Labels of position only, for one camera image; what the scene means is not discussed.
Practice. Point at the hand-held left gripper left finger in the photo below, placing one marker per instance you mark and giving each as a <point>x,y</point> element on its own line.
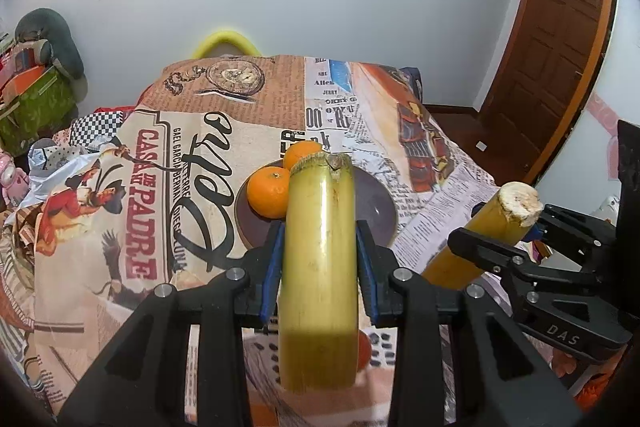
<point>271,277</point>

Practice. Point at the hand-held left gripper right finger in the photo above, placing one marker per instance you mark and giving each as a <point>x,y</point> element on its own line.
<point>365,279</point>

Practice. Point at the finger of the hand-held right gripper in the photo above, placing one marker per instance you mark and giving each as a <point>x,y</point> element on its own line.
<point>575,229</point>
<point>492,257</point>

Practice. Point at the yellow banana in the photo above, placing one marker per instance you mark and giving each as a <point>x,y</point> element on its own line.
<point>492,227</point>

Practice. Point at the yellow-green banana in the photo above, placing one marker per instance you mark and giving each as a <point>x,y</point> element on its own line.
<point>320,257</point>

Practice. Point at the brown round plate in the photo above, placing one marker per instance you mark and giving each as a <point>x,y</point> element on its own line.
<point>377,207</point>

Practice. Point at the orange mandarin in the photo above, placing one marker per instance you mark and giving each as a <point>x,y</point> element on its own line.
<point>364,349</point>
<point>300,152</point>
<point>267,192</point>

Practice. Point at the printed newspaper-pattern tablecloth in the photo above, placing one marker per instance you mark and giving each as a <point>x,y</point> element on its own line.
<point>150,207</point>

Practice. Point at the brown wooden door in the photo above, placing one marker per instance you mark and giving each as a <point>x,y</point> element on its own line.
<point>555,57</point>

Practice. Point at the black-white checkered cloth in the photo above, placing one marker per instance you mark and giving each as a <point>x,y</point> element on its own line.
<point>97,127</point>

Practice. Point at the yellow foam chair back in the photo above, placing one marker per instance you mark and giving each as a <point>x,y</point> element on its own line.
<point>225,39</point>

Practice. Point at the pink toy figure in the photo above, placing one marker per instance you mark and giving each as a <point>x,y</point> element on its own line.
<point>12,182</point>

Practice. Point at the grey plush toy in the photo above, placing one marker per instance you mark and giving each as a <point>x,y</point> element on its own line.
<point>55,37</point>

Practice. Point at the white wall socket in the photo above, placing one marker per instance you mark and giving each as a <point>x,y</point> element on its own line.
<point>481,146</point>

